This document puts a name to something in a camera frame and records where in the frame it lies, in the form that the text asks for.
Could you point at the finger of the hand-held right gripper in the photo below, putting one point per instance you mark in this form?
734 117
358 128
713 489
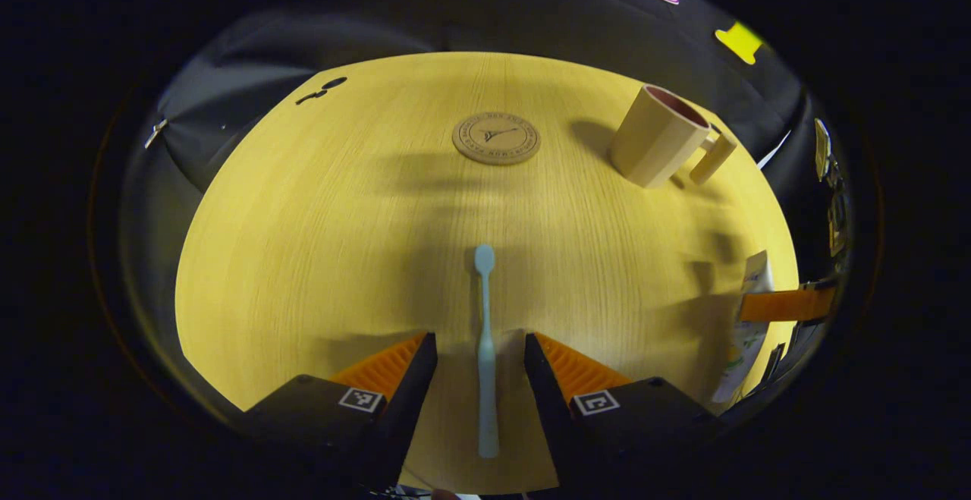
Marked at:
775 365
781 306

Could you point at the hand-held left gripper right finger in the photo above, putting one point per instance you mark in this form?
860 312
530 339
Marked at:
546 401

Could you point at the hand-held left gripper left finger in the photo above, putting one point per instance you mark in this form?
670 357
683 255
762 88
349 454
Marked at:
413 401

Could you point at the white toothpaste tube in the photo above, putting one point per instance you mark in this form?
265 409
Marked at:
740 363

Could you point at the pale blue toothbrush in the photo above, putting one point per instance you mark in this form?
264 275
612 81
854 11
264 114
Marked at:
486 363

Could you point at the beige cup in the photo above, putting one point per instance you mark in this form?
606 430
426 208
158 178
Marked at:
656 139

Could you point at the round wooden coaster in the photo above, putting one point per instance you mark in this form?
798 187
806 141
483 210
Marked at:
496 138

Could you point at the wooden desktop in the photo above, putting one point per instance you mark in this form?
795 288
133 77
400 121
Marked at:
341 257

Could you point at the black desk grommet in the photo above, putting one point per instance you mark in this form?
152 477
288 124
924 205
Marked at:
334 83

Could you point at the small silver clip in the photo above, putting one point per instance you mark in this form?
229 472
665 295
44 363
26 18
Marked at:
155 133

